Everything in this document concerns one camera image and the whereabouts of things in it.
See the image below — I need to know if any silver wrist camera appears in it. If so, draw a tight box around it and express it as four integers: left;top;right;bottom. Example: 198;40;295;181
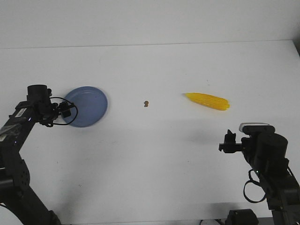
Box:
239;122;275;135

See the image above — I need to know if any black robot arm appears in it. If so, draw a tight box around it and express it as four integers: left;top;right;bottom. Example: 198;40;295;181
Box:
0;85;76;225
219;123;300;225

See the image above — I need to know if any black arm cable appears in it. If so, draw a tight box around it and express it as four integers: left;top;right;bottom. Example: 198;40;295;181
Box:
39;96;79;128
242;169;267;203

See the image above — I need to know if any white object at table edge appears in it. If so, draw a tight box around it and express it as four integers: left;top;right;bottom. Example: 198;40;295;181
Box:
198;219;225;225

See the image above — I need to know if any blue round plate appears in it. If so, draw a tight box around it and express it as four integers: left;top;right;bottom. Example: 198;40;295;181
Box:
63;86;108;128

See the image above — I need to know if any yellow corn cob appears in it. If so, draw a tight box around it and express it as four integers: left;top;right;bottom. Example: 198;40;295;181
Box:
184;92;230;111

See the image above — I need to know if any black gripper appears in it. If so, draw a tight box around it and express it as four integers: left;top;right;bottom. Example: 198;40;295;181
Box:
37;98;73;124
218;129;247;153

